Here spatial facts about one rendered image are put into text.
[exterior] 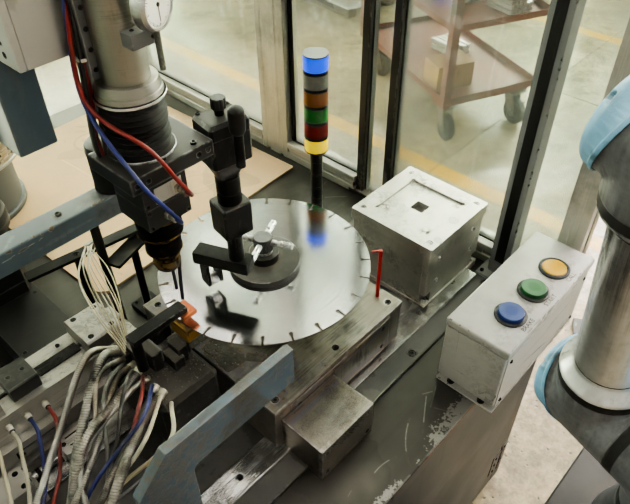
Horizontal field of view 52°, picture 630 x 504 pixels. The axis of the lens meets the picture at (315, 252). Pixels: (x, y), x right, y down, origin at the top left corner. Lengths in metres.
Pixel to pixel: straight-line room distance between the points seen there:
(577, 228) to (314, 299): 0.49
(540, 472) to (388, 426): 0.96
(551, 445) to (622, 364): 1.22
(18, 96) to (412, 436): 0.73
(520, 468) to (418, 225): 0.97
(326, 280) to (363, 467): 0.29
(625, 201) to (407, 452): 0.56
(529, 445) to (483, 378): 0.96
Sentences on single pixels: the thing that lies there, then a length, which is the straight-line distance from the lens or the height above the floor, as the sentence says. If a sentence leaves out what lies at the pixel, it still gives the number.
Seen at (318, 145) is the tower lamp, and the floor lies 0.99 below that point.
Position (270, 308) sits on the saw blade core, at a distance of 0.94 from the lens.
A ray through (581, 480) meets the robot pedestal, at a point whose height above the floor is 0.75.
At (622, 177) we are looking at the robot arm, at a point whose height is 1.31.
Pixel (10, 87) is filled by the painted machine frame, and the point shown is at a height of 1.30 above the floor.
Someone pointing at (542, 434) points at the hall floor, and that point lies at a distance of 2.03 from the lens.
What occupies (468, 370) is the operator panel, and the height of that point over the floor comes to 0.81.
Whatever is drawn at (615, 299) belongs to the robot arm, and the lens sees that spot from 0.73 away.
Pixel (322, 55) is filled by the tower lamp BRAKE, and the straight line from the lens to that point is 1.12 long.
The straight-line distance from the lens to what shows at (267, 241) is 0.96.
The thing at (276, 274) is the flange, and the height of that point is 0.96.
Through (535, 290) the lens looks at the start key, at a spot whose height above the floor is 0.91.
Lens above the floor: 1.63
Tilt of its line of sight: 42 degrees down
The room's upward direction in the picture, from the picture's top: 1 degrees counter-clockwise
